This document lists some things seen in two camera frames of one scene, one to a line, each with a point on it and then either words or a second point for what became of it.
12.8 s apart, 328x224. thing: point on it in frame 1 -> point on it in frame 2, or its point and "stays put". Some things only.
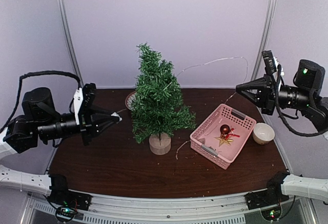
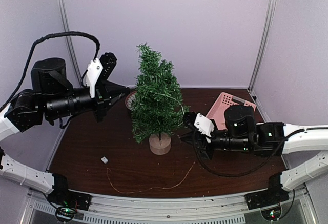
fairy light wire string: x=227 y=96 -> x=149 y=188
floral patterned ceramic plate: x=129 y=99 stays put
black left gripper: x=85 y=122 -> x=105 y=92
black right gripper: x=265 y=98 -> x=201 y=144
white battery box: x=115 y=114 -> x=104 y=160
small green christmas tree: x=157 y=110 stays put
